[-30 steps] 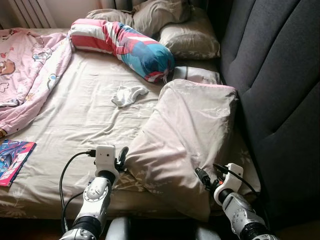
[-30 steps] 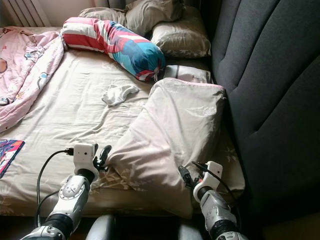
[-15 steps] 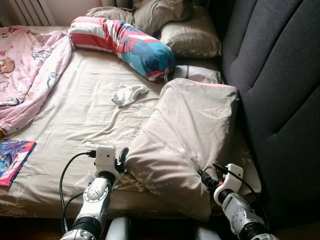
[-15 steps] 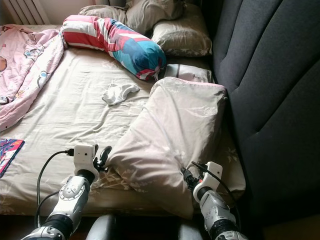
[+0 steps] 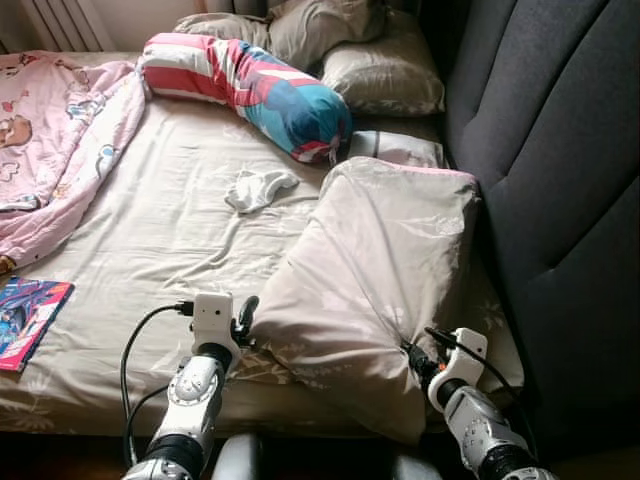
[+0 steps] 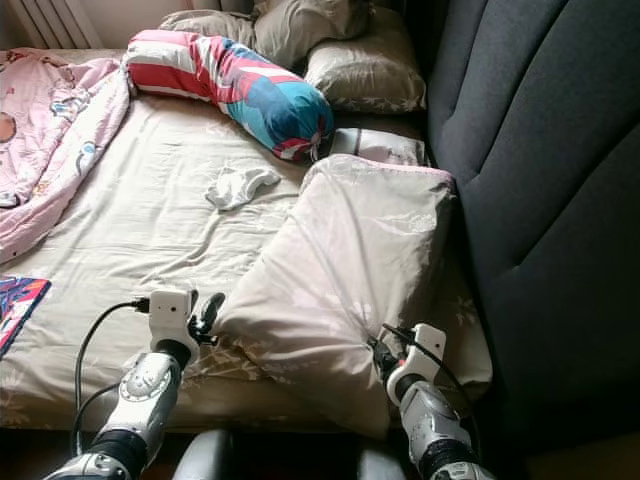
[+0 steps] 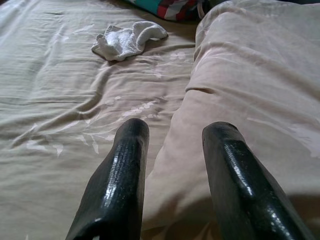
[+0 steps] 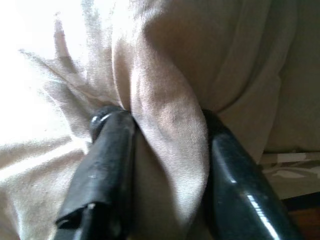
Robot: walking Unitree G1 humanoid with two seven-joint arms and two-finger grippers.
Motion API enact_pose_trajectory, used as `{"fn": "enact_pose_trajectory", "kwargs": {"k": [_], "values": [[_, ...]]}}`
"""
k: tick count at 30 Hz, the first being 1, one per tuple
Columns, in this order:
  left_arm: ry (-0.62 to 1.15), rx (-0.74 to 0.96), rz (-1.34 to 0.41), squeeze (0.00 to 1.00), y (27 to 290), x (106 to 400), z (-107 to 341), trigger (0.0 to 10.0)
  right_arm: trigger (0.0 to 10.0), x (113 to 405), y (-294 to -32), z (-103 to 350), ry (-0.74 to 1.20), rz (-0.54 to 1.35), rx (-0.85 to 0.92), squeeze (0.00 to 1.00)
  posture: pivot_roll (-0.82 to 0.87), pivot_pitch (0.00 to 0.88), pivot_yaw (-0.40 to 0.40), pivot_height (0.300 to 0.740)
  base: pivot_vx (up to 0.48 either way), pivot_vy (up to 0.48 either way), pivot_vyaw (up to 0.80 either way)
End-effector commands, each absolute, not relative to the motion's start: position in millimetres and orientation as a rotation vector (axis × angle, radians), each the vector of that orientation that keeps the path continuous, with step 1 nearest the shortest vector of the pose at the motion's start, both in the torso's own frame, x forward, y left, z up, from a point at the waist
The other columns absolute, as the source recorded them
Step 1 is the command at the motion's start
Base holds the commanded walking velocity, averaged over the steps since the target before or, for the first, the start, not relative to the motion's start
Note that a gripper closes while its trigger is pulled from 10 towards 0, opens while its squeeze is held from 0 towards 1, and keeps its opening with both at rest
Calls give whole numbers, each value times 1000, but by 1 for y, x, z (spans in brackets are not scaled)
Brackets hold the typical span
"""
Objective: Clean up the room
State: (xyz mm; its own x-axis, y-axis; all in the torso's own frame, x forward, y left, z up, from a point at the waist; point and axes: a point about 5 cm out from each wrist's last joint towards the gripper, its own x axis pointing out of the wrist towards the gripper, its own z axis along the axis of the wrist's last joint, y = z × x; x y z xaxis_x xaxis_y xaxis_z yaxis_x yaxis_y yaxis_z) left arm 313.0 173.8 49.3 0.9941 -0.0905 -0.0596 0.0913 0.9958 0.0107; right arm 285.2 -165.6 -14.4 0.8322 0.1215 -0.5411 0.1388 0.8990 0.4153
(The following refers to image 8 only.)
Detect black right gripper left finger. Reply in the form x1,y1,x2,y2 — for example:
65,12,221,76
55,105,138,240

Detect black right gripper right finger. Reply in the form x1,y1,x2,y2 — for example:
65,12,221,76
202,109,304,240

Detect beige floral bed sheet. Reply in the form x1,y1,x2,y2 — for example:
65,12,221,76
258,149,320,201

